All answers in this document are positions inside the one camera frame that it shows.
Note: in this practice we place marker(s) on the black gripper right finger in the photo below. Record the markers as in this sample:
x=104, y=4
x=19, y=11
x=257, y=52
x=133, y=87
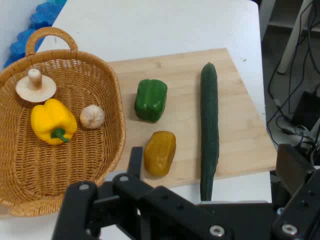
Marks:
x=300, y=200

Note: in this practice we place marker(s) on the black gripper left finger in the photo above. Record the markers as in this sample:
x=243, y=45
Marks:
x=125, y=200

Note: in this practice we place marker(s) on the mustard orange bell pepper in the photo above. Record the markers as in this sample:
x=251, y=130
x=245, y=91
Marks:
x=160, y=152

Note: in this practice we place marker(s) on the white garlic bulb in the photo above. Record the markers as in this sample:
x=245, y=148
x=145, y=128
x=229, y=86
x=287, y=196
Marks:
x=92, y=116

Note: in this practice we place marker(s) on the black power adapter box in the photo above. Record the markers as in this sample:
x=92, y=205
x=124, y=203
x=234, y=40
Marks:
x=306, y=110

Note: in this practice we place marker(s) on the green bell pepper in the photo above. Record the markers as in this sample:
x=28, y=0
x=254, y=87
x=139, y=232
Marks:
x=150, y=100

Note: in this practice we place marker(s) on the yellow bell pepper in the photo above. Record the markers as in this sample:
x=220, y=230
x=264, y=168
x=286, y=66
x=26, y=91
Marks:
x=51, y=120

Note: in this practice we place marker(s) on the long dark green cucumber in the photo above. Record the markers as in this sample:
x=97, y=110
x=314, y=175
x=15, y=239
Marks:
x=209, y=120

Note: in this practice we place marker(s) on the light wooden cutting board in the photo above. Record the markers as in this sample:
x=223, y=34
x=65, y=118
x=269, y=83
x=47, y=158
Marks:
x=185, y=80

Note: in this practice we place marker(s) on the beige mushroom with stem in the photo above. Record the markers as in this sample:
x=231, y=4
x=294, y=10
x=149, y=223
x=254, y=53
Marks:
x=35, y=90

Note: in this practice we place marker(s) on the white slanted furniture leg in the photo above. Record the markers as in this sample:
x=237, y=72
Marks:
x=293, y=42

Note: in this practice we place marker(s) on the blue cloth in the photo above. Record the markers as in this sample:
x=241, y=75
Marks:
x=22, y=42

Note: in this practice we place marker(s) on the white shelf frame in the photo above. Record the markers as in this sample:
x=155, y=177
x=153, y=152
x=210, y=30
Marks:
x=280, y=23

